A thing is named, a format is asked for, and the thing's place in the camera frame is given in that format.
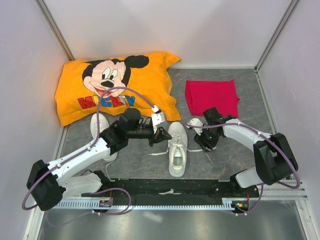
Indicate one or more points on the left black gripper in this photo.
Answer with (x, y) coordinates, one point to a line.
(160, 135)

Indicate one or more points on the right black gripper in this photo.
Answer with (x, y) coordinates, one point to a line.
(200, 139)

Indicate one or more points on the white sneaker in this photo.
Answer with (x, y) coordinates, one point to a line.
(177, 149)
(98, 124)

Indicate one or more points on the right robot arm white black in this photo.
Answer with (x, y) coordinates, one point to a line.
(273, 156)

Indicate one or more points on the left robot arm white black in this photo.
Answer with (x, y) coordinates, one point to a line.
(49, 183)

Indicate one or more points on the red folded cloth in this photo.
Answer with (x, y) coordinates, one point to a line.
(202, 95)

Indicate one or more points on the orange Mickey Mouse pillow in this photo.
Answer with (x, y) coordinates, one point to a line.
(114, 84)

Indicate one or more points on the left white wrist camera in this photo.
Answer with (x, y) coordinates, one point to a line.
(158, 117)

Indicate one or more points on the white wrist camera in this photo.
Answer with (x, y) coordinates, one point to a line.
(158, 117)
(195, 124)

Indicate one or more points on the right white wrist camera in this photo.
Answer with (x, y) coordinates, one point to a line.
(195, 124)

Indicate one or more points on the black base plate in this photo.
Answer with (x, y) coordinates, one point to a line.
(173, 191)

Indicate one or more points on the slotted aluminium cable duct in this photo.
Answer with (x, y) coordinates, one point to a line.
(100, 205)

